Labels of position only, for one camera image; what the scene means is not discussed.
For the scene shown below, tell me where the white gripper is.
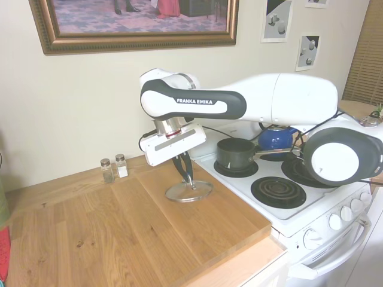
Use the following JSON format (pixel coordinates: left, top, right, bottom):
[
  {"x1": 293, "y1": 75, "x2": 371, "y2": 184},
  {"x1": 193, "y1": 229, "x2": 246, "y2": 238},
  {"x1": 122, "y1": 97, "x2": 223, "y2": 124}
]
[{"x1": 140, "y1": 123, "x2": 208, "y2": 187}]

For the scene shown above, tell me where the glass pot lid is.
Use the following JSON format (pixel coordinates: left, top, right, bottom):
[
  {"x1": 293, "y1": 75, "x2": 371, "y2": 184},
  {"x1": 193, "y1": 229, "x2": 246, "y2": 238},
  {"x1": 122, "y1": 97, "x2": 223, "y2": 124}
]
[{"x1": 165, "y1": 178, "x2": 214, "y2": 204}]

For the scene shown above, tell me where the coil burner under large pot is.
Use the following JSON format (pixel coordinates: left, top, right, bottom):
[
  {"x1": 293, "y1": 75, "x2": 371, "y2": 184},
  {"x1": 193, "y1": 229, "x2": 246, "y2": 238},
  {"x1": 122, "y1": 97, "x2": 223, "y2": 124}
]
[{"x1": 281, "y1": 154, "x2": 333, "y2": 188}]

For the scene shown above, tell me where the coil burner under saucepan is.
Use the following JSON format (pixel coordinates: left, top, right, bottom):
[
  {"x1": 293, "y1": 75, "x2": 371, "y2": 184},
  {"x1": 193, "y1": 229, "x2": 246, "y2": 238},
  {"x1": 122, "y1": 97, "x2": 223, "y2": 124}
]
[{"x1": 213, "y1": 159, "x2": 260, "y2": 178}]

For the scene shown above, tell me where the small dark saucepan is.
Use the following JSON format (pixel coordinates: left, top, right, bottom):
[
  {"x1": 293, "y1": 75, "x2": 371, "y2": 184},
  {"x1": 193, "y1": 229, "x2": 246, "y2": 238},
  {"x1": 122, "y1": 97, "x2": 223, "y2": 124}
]
[{"x1": 216, "y1": 138, "x2": 301, "y2": 172}]

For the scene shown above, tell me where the glass salt shaker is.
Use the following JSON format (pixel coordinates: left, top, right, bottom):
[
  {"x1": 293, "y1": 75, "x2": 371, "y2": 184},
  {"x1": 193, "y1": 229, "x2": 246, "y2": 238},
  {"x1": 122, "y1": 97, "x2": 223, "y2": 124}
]
[{"x1": 115, "y1": 153, "x2": 129, "y2": 179}]

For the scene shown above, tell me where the glass pepper shaker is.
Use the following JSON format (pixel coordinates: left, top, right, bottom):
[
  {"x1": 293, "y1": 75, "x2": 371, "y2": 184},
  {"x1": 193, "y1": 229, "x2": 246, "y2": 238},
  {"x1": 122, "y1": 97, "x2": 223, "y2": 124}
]
[{"x1": 100, "y1": 158, "x2": 114, "y2": 184}]

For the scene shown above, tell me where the blue tea kettle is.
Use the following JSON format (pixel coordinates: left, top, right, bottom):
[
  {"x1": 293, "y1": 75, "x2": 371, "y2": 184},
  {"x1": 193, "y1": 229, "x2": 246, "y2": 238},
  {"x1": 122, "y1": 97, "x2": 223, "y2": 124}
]
[{"x1": 257, "y1": 125, "x2": 300, "y2": 151}]

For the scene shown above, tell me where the bare coil burner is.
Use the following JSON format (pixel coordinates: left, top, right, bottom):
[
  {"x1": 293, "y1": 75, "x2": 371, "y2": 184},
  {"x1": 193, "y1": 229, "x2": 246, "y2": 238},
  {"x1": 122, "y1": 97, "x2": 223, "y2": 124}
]
[{"x1": 250, "y1": 176, "x2": 308, "y2": 210}]

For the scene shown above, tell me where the white electric stove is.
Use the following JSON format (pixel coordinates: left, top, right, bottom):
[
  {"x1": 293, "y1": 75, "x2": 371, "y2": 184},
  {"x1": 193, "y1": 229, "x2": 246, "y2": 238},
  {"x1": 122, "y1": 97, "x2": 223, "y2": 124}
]
[{"x1": 185, "y1": 122, "x2": 375, "y2": 287}]

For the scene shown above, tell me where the small grey paper print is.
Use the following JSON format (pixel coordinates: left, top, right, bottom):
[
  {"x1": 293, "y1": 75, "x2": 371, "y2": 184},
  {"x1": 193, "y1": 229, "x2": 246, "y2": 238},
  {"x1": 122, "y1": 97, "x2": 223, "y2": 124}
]
[{"x1": 295, "y1": 35, "x2": 321, "y2": 72}]

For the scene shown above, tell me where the large grey paper print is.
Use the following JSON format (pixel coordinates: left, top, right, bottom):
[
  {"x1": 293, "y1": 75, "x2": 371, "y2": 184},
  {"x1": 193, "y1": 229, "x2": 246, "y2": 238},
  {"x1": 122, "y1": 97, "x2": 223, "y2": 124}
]
[{"x1": 260, "y1": 0, "x2": 294, "y2": 44}]

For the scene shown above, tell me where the gold framed painting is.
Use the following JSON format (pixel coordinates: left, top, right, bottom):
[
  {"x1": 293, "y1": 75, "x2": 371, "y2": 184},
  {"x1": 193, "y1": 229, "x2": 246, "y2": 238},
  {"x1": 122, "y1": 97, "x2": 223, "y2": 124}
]
[{"x1": 28, "y1": 0, "x2": 241, "y2": 56}]

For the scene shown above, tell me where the red cloth object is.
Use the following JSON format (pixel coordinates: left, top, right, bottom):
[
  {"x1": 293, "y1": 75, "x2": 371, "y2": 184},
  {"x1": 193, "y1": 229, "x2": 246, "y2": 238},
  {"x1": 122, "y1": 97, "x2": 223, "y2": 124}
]
[{"x1": 0, "y1": 226, "x2": 12, "y2": 282}]

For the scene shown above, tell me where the small green plant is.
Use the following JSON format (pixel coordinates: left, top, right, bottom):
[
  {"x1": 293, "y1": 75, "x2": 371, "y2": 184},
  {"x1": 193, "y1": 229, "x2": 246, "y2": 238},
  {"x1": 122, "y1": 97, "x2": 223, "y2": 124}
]
[{"x1": 370, "y1": 102, "x2": 383, "y2": 119}]

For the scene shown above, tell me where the cropped grey paper print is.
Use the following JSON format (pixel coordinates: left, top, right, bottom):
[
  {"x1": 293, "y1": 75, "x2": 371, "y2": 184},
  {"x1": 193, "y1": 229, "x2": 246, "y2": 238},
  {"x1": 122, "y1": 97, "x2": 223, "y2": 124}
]
[{"x1": 304, "y1": 0, "x2": 330, "y2": 9}]

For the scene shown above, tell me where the wooden window blind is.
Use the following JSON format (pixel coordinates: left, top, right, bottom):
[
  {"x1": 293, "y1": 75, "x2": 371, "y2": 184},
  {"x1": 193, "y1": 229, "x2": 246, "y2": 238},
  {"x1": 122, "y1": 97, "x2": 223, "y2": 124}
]
[{"x1": 341, "y1": 0, "x2": 383, "y2": 102}]

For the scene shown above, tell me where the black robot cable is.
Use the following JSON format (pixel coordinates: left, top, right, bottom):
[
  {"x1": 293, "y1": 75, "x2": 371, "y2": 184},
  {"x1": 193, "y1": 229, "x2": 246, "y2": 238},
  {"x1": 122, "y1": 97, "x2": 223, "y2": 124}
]
[{"x1": 287, "y1": 109, "x2": 364, "y2": 156}]

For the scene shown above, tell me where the white oven door handle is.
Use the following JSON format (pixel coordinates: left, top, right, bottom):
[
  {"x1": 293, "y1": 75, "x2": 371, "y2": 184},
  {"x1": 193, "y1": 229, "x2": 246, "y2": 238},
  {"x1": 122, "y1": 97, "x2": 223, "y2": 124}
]
[{"x1": 298, "y1": 213, "x2": 373, "y2": 276}]

